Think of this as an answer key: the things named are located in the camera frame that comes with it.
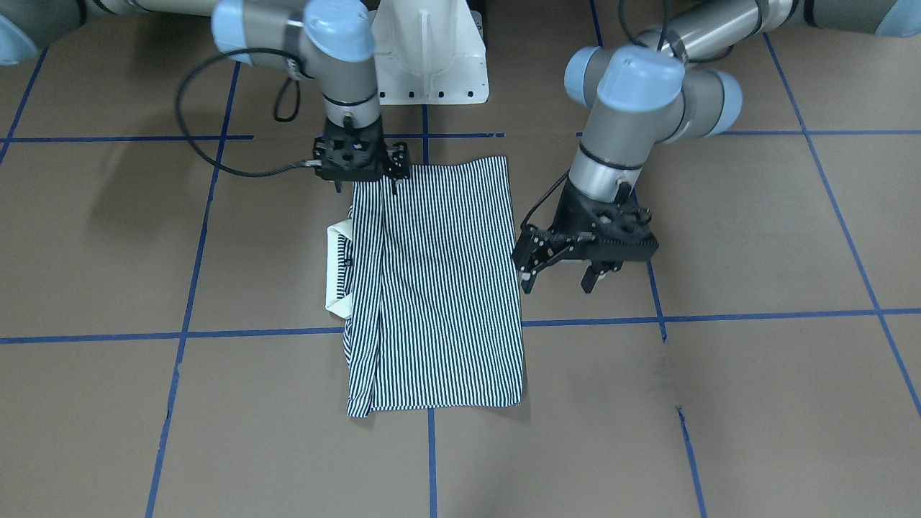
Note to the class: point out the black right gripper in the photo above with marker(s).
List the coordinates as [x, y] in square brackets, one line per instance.
[398, 162]

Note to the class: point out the striped polo shirt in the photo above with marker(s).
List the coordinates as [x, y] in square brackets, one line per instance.
[422, 275]

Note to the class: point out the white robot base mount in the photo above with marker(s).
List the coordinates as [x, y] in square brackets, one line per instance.
[430, 52]

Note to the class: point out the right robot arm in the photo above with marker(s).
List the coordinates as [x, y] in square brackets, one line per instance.
[328, 41]

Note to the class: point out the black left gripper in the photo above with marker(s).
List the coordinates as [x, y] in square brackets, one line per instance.
[573, 210]

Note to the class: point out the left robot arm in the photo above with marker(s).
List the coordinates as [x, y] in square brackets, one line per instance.
[649, 92]

